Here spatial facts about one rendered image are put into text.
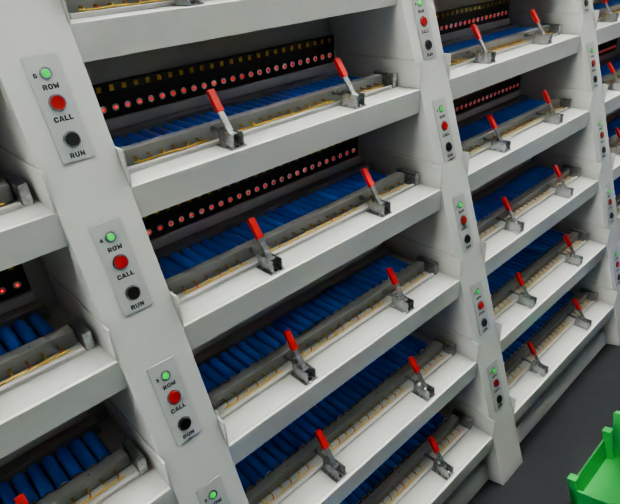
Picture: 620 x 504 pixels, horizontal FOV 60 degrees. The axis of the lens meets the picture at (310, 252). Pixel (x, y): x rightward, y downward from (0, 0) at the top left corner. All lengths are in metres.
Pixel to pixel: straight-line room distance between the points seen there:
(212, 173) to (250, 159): 0.07
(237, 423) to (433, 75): 0.74
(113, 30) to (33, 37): 0.10
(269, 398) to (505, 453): 0.72
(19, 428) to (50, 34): 0.46
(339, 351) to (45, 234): 0.53
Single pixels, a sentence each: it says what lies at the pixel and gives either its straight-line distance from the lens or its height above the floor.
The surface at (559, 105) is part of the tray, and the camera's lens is 1.72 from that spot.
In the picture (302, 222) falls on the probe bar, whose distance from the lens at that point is 0.95.
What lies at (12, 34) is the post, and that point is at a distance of 0.72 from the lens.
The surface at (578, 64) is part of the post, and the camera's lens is 1.71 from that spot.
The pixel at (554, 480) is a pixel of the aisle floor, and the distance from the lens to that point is 1.49.
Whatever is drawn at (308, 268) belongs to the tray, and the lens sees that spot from 0.88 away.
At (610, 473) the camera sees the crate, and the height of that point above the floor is 0.00.
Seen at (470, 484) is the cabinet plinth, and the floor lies 0.04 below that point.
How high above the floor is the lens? 1.00
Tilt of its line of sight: 16 degrees down
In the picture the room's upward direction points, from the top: 16 degrees counter-clockwise
